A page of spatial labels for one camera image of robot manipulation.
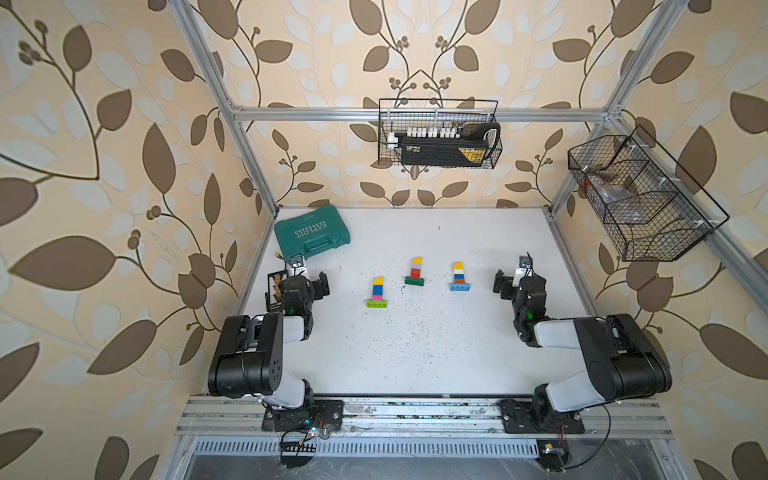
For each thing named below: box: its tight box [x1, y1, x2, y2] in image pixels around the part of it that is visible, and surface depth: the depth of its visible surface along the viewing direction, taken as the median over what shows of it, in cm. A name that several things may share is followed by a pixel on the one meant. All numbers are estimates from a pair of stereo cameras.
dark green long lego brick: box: [404, 276, 425, 286], surface depth 100 cm
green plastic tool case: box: [274, 205, 351, 259], surface depth 110 cm
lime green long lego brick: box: [366, 300, 388, 308], surface depth 95 cm
